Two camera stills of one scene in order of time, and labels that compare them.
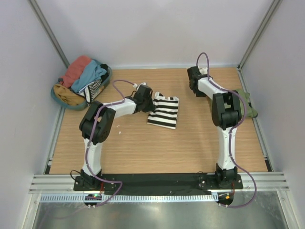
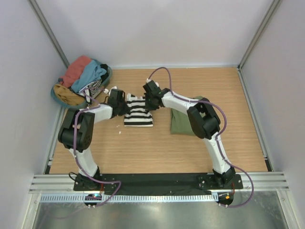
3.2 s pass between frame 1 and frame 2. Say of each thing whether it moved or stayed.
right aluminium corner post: stayed
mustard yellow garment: stayed
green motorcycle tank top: moved
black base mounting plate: stayed
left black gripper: moved
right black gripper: moved
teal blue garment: stayed
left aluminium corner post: stayed
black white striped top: moved
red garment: stayed
